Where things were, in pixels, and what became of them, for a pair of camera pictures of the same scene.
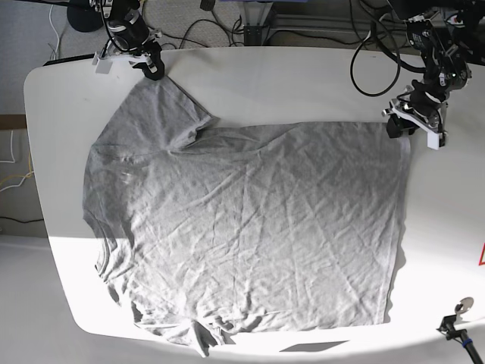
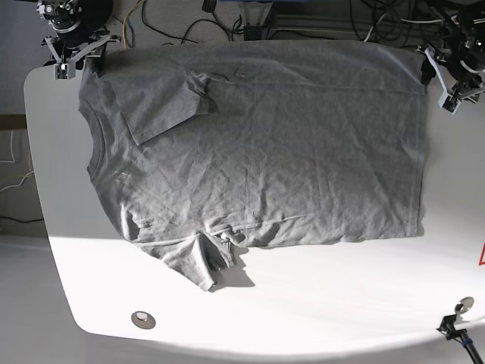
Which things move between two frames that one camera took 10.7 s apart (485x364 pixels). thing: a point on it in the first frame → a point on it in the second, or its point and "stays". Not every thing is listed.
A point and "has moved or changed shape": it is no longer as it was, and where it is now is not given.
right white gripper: (433, 125) → (446, 101)
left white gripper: (153, 67) → (65, 68)
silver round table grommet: (467, 303) stays
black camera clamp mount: (448, 326) stays
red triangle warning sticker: (482, 258) stays
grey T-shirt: (210, 227) has moved or changed shape
